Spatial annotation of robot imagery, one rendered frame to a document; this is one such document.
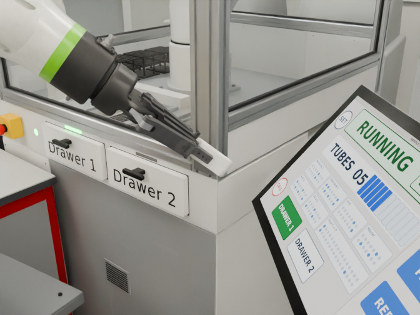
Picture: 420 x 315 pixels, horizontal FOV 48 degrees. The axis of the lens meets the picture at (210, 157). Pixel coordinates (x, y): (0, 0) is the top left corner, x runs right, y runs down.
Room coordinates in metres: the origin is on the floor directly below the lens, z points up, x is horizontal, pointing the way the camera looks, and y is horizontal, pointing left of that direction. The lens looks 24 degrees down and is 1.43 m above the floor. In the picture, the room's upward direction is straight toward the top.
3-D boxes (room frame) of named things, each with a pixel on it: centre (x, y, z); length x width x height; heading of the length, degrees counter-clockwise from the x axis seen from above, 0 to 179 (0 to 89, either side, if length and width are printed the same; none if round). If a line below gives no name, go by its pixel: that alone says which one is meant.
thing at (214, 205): (1.65, 0.07, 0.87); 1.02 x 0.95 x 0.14; 50
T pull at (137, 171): (1.08, 0.19, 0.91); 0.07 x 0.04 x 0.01; 50
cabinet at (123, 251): (1.64, 0.07, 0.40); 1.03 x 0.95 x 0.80; 50
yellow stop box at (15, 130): (1.50, 0.68, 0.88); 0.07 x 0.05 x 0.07; 50
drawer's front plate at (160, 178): (1.10, 0.17, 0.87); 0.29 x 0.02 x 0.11; 50
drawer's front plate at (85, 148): (1.30, 0.41, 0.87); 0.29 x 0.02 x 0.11; 50
